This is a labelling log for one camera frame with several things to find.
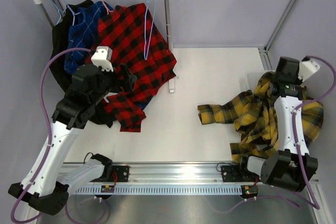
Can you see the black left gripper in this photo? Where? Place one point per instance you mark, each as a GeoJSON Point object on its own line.
{"type": "Point", "coordinates": [126, 84]}

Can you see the light blue wire hanger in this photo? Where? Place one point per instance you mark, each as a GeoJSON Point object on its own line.
{"type": "Point", "coordinates": [148, 26]}

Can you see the red black checked shirt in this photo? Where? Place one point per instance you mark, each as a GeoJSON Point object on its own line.
{"type": "Point", "coordinates": [123, 31]}

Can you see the yellow plaid shirt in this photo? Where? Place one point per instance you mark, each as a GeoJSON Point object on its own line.
{"type": "Point", "coordinates": [253, 116]}

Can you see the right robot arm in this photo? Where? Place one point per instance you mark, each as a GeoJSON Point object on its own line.
{"type": "Point", "coordinates": [291, 166]}

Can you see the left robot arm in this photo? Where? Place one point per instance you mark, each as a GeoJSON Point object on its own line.
{"type": "Point", "coordinates": [43, 188]}

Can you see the blue plaid shirt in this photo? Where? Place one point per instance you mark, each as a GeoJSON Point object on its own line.
{"type": "Point", "coordinates": [83, 33]}

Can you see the blue hanger on rack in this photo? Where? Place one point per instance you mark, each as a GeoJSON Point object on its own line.
{"type": "Point", "coordinates": [59, 11]}
{"type": "Point", "coordinates": [74, 14]}

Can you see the white perforated basket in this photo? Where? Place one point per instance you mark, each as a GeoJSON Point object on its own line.
{"type": "Point", "coordinates": [253, 79]}

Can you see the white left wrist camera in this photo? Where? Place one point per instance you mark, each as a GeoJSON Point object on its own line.
{"type": "Point", "coordinates": [102, 58]}

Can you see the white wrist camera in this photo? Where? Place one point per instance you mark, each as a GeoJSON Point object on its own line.
{"type": "Point", "coordinates": [307, 68]}
{"type": "Point", "coordinates": [102, 58]}

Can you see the aluminium mounting rail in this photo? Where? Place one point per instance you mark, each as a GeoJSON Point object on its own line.
{"type": "Point", "coordinates": [156, 173]}

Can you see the white slotted cable duct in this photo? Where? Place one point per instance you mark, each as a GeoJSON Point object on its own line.
{"type": "Point", "coordinates": [160, 190]}

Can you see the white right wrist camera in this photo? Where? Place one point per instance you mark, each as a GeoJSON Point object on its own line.
{"type": "Point", "coordinates": [307, 68]}

